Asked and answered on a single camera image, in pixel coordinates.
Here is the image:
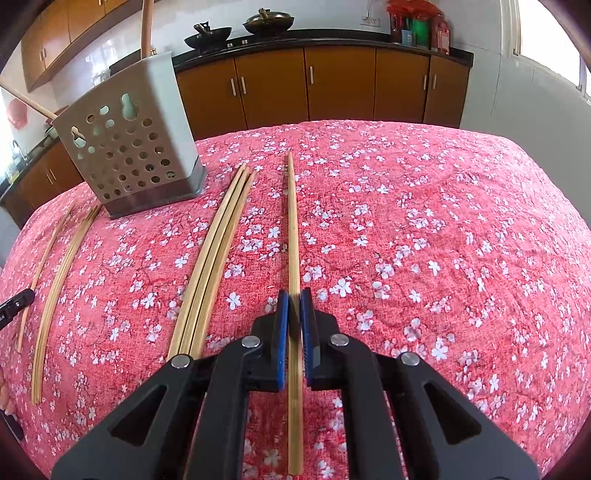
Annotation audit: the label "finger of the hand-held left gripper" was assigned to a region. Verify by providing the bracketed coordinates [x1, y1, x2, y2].
[0, 288, 36, 329]

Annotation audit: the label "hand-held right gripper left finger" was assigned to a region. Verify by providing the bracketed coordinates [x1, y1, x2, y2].
[51, 290, 290, 480]

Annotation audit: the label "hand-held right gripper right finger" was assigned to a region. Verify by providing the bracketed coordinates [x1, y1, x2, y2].
[300, 290, 541, 480]

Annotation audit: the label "grey perforated utensil holder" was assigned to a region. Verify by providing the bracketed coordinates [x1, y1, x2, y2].
[52, 51, 208, 220]

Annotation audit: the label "short brown wooden base cabinet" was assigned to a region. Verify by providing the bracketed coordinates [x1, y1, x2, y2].
[0, 138, 84, 227]

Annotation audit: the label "long brown wooden base cabinet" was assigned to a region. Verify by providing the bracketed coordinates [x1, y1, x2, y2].
[175, 46, 472, 132]

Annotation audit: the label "dark countertop appliance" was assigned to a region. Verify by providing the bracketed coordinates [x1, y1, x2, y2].
[109, 55, 145, 77]

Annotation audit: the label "black kitchen countertop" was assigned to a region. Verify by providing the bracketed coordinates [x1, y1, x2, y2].
[111, 30, 474, 75]

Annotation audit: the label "black wok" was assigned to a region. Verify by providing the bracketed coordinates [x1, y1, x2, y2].
[185, 21, 233, 49]

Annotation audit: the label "dark wok with lid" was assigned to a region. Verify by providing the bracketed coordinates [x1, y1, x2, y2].
[243, 8, 295, 35]

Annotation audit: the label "red bottle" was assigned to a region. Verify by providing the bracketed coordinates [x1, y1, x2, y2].
[431, 16, 451, 54]

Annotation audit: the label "red packaged goods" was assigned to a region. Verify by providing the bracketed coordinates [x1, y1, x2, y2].
[387, 0, 419, 46]

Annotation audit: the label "window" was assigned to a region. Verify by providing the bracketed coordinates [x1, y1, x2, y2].
[512, 0, 591, 102]

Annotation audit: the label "red round wall ornament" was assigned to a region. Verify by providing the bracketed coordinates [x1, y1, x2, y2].
[7, 99, 31, 127]

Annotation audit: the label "brown wooden wall cabinet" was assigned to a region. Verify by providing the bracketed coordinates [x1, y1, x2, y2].
[18, 0, 144, 93]

